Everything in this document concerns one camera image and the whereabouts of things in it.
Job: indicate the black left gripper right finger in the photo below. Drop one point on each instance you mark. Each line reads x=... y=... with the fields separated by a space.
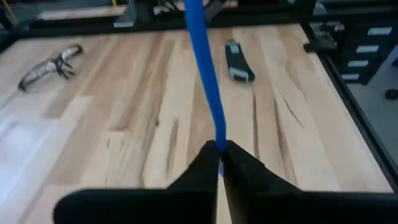
x=295 y=208

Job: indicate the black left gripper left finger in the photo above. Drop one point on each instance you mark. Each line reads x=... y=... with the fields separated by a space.
x=140 y=208

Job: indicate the black utility knife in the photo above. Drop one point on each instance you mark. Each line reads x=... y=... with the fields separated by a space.
x=237 y=60

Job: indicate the clear safety glasses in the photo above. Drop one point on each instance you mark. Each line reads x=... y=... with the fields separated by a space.
x=63 y=67

